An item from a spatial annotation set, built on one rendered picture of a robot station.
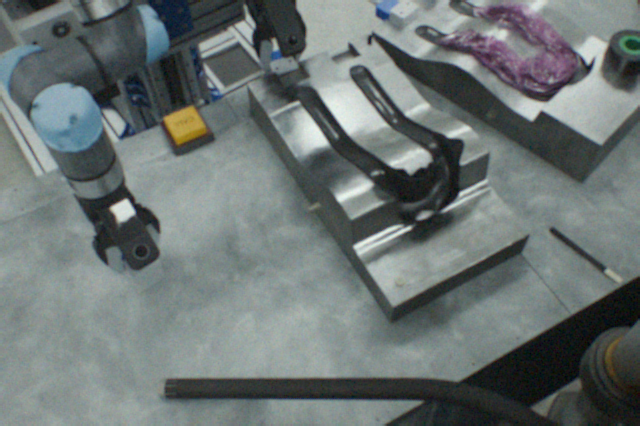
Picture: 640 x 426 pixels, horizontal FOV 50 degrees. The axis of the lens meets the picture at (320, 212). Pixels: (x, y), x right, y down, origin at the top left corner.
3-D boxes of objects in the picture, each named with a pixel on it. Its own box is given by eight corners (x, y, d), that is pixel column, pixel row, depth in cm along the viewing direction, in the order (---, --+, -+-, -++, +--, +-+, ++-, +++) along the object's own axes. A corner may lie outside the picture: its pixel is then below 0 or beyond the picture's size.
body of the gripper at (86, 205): (126, 191, 109) (105, 143, 99) (153, 228, 105) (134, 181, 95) (82, 216, 107) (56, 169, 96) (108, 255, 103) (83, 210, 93)
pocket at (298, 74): (275, 86, 131) (273, 71, 127) (300, 75, 132) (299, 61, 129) (286, 101, 128) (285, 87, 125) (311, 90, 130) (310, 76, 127)
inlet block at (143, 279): (103, 239, 119) (94, 222, 114) (129, 224, 121) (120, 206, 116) (140, 293, 113) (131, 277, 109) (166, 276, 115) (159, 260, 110)
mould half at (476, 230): (251, 116, 134) (243, 65, 122) (366, 66, 140) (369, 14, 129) (390, 323, 109) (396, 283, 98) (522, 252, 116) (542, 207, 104)
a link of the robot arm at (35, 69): (79, 61, 100) (116, 105, 95) (7, 98, 96) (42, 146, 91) (61, 19, 93) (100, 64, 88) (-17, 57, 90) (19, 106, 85)
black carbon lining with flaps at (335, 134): (291, 100, 126) (288, 62, 118) (366, 67, 130) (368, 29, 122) (394, 241, 109) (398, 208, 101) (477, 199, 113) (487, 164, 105)
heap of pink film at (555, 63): (428, 47, 134) (432, 16, 128) (482, 2, 141) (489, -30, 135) (541, 116, 124) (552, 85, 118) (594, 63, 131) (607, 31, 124)
